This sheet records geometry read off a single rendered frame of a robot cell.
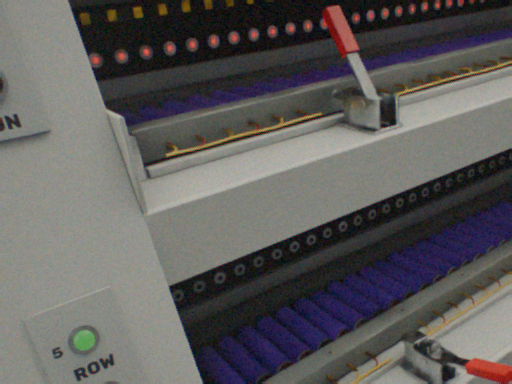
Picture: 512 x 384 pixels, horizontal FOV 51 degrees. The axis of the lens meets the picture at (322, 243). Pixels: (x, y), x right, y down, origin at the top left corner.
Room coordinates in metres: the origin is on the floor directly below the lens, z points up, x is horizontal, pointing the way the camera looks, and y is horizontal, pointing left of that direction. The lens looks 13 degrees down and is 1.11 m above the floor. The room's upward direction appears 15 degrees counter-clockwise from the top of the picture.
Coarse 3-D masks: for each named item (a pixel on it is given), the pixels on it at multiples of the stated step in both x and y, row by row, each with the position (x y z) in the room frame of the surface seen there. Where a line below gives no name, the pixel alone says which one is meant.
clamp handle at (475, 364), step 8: (440, 344) 0.37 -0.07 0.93; (432, 352) 0.37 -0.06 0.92; (440, 360) 0.37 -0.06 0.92; (448, 360) 0.36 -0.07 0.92; (456, 360) 0.36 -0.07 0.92; (464, 360) 0.35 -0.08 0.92; (472, 360) 0.35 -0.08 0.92; (480, 360) 0.34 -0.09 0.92; (464, 368) 0.34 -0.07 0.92; (472, 368) 0.34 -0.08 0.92; (480, 368) 0.33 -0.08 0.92; (488, 368) 0.33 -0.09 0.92; (496, 368) 0.32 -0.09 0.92; (504, 368) 0.32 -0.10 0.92; (480, 376) 0.33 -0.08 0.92; (488, 376) 0.33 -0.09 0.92; (496, 376) 0.32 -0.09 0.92; (504, 376) 0.31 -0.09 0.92
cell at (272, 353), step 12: (240, 336) 0.43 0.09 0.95; (252, 336) 0.43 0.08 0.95; (264, 336) 0.43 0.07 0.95; (252, 348) 0.42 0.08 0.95; (264, 348) 0.41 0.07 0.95; (276, 348) 0.41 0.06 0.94; (264, 360) 0.40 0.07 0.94; (276, 360) 0.39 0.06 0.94; (288, 360) 0.39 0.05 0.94; (276, 372) 0.39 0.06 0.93
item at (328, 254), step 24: (456, 192) 0.63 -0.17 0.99; (480, 192) 0.65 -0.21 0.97; (408, 216) 0.58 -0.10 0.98; (360, 240) 0.55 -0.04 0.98; (288, 264) 0.50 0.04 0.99; (312, 264) 0.51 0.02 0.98; (240, 288) 0.47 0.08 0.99; (264, 288) 0.49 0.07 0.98; (192, 312) 0.45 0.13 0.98; (216, 312) 0.46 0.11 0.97; (456, 312) 0.46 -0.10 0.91; (480, 312) 0.45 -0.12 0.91; (504, 312) 0.45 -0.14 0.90; (456, 336) 0.42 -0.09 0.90; (480, 336) 0.42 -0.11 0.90; (504, 336) 0.42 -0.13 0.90; (384, 360) 0.41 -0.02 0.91; (504, 360) 0.40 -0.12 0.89
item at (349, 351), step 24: (480, 264) 0.49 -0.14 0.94; (504, 264) 0.50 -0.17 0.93; (432, 288) 0.46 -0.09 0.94; (456, 288) 0.46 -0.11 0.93; (480, 288) 0.47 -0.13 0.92; (384, 312) 0.43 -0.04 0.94; (408, 312) 0.43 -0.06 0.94; (432, 312) 0.44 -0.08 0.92; (360, 336) 0.40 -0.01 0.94; (384, 336) 0.41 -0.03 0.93; (312, 360) 0.38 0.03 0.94; (336, 360) 0.38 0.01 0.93; (360, 360) 0.40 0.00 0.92
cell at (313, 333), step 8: (280, 312) 0.46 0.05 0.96; (288, 312) 0.45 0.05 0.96; (280, 320) 0.45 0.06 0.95; (288, 320) 0.45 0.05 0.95; (296, 320) 0.44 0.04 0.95; (304, 320) 0.44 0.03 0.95; (288, 328) 0.44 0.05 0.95; (296, 328) 0.43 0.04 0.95; (304, 328) 0.43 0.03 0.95; (312, 328) 0.43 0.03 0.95; (296, 336) 0.43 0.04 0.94; (304, 336) 0.42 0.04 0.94; (312, 336) 0.42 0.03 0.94; (320, 336) 0.42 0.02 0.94; (328, 336) 0.42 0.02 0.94; (312, 344) 0.41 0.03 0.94; (320, 344) 0.41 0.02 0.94
